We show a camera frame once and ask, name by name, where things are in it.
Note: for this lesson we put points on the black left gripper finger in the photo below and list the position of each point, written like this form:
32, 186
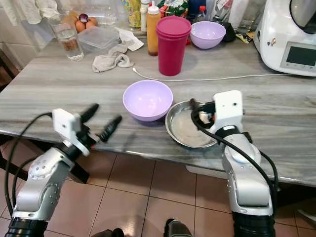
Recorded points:
90, 112
111, 127

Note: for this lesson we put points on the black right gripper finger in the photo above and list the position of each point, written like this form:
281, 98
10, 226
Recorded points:
195, 107

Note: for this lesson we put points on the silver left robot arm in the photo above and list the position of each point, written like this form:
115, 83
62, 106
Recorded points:
40, 180

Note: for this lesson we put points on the round steel plate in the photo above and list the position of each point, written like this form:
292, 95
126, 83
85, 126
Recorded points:
185, 131

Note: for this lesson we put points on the lilac plastic bowl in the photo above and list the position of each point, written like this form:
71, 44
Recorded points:
208, 34
148, 100

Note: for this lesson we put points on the crumpled grey cloth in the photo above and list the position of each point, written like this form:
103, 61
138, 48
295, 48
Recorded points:
111, 60

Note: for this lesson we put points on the magenta plastic tumbler with lid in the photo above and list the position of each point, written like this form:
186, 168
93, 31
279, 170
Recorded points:
172, 47

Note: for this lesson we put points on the clear plastic food container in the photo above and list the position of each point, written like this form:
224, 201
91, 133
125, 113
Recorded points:
98, 39

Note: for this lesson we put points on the clear drinking glass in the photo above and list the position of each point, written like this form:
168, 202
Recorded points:
69, 42

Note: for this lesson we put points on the black pouch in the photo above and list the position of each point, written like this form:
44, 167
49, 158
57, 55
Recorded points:
229, 32

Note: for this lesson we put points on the white paper napkin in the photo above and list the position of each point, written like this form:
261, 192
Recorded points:
131, 38

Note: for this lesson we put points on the orange sauce squeeze bottle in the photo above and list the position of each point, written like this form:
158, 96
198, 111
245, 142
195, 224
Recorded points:
153, 32

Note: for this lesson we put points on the brown egg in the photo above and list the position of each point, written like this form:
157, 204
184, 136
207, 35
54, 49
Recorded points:
92, 22
80, 25

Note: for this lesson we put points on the small bottle with red cap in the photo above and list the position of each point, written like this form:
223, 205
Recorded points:
200, 15

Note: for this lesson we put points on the dark wooden chair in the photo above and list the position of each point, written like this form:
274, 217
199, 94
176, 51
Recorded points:
6, 69

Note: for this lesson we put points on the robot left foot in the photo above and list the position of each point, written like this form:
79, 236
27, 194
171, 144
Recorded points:
107, 233

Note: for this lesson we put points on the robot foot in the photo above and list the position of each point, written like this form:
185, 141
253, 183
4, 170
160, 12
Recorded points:
107, 233
179, 228

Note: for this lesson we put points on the dark blue jar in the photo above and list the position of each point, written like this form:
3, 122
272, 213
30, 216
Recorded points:
195, 6

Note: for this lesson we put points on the green food package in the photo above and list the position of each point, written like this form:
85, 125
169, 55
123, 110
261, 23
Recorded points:
174, 7

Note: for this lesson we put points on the white squeeze bottle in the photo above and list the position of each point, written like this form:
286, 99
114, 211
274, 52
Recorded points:
144, 16

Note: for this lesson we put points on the white kitchen cooking machine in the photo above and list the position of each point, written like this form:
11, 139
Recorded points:
284, 39

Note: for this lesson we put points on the yellow food package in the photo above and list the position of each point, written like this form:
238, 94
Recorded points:
131, 12

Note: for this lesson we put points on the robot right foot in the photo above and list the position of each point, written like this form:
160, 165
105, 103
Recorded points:
179, 228

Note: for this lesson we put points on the hanging beige towel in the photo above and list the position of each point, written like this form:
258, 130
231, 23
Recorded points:
29, 9

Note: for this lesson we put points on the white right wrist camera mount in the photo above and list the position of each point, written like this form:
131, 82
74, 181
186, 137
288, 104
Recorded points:
228, 108

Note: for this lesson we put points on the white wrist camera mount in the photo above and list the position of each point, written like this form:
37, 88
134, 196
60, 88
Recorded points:
65, 123
228, 108

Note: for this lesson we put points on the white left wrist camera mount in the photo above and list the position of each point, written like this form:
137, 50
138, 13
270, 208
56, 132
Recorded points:
65, 123

